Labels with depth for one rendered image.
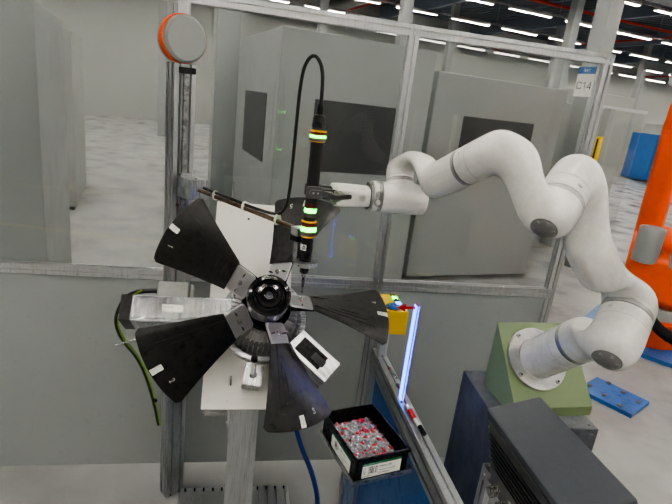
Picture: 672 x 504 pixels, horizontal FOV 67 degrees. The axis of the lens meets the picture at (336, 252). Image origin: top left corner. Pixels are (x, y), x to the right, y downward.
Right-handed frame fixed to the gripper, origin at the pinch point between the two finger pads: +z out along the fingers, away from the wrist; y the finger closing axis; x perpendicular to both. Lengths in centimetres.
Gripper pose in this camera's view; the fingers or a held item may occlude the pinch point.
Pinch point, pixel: (312, 190)
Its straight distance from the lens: 135.9
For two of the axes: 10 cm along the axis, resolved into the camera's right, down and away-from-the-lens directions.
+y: -1.7, -3.1, 9.4
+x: 1.2, -9.5, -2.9
